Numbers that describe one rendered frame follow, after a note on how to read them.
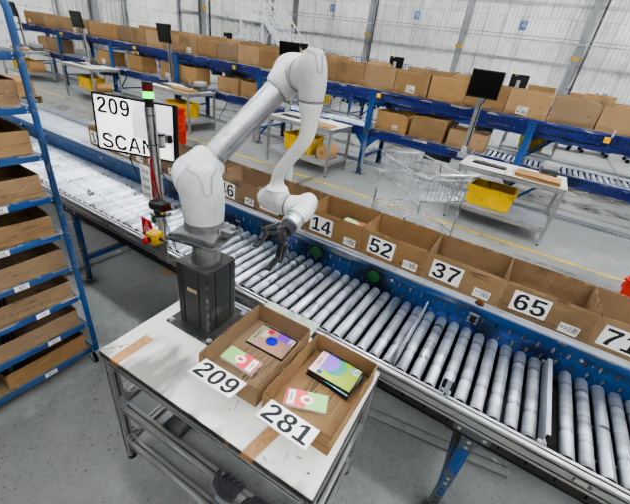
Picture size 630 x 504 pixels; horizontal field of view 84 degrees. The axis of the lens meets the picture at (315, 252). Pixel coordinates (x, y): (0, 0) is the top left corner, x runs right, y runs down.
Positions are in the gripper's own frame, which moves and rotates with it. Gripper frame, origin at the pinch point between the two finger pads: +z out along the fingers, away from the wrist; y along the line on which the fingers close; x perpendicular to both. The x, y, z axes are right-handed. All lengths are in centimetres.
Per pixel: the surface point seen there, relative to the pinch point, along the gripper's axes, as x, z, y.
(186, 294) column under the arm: -28.0, 24.5, -5.8
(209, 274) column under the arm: -13.0, 17.8, 4.0
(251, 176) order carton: -99, -97, -28
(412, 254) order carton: 38, -62, -48
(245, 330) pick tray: -10.5, 19.7, -30.5
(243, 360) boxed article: 1.5, 33.4, -27.1
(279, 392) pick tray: 21, 37, -32
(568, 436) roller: 115, -5, -74
